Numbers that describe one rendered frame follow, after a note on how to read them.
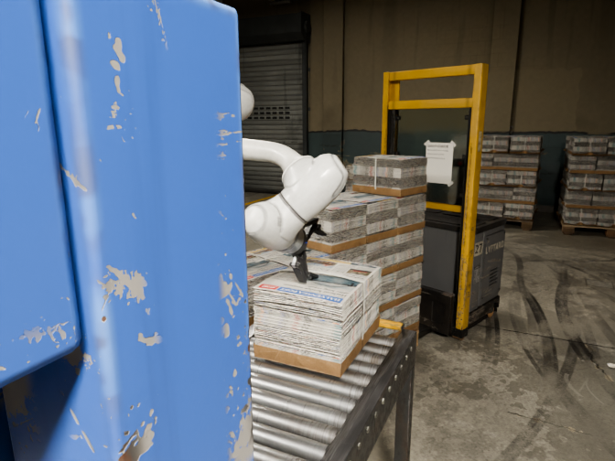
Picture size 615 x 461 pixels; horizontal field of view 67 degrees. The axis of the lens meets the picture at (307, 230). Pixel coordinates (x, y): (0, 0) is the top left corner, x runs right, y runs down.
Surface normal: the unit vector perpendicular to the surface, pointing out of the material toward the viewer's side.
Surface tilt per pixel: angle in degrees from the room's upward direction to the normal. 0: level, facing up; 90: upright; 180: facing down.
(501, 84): 90
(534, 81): 90
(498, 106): 90
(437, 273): 90
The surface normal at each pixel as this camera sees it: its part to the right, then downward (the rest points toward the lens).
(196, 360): 0.90, 0.09
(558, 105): -0.43, 0.21
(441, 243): -0.72, 0.16
